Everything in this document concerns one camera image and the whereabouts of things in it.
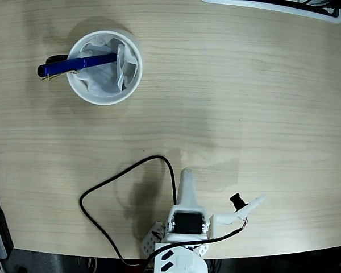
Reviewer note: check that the blue pen with metal clip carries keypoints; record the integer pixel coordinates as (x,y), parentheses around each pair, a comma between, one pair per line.
(74,65)

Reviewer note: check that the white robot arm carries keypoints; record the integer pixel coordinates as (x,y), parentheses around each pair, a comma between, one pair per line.
(187,260)

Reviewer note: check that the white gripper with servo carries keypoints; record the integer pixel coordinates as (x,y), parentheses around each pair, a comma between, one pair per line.
(186,222)

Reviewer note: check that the white camera mount with lens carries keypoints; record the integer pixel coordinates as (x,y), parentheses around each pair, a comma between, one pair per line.
(227,218)

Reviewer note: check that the crumpled white tissue paper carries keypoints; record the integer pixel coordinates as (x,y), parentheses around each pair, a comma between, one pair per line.
(108,79)

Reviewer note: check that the white monitor stand base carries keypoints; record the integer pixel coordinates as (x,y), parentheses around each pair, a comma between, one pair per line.
(287,8)

